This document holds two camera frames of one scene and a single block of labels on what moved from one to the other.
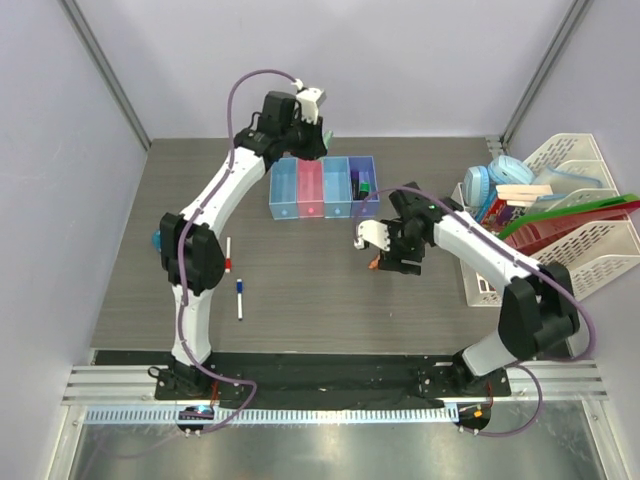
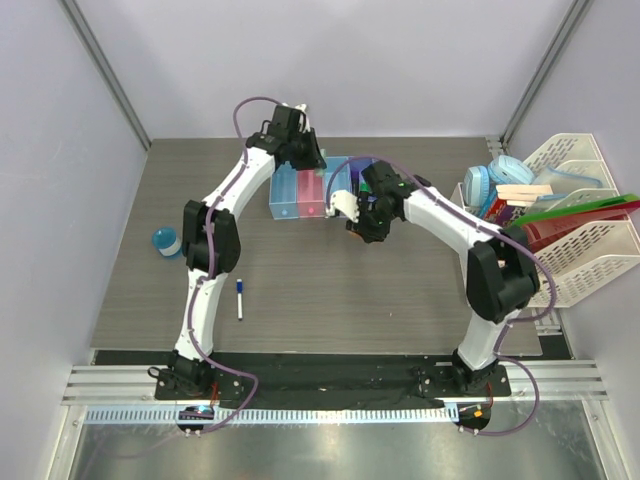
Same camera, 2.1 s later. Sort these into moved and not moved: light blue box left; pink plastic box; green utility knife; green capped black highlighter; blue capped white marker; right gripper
Moved: green utility knife; right gripper
Not moved: light blue box left; pink plastic box; blue capped white marker; green capped black highlighter
